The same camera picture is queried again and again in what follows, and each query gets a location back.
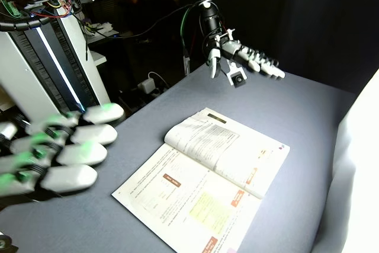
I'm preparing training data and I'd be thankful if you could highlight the black curtain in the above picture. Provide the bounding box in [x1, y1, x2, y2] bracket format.
[207, 0, 379, 94]

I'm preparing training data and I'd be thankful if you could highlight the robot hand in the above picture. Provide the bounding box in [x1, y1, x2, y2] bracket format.
[0, 102, 125, 203]
[206, 39, 286, 81]

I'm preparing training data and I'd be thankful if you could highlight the illustrated book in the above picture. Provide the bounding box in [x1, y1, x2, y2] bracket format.
[111, 107, 291, 253]

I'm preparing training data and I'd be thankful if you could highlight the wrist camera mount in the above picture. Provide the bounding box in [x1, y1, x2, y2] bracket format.
[226, 59, 248, 88]
[0, 231, 19, 253]

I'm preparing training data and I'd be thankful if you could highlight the grey table cloth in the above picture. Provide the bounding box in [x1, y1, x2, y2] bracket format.
[0, 58, 358, 253]

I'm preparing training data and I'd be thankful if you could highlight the long black cable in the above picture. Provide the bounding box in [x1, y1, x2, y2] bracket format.
[114, 3, 196, 39]

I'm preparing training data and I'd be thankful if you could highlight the white desk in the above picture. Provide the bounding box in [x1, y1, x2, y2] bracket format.
[88, 50, 107, 67]

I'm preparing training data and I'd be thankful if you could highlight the white power adapter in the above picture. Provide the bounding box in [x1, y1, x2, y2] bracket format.
[141, 78, 158, 92]

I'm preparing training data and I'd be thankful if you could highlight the black corrugated cable conduit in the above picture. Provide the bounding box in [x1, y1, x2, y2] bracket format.
[0, 0, 83, 33]

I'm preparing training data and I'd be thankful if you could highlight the white robot body column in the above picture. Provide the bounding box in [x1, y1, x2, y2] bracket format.
[0, 7, 112, 123]

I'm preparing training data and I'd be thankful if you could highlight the white cloth pile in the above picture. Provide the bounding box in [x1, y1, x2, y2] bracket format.
[85, 21, 120, 37]

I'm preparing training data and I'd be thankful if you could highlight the white adapter cable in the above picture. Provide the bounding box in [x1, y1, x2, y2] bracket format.
[147, 71, 171, 89]

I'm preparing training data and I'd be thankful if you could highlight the green cable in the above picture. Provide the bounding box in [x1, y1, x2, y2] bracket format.
[180, 6, 194, 51]

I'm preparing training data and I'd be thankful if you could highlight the blue white cable connector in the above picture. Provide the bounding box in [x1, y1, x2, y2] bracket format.
[183, 48, 191, 76]

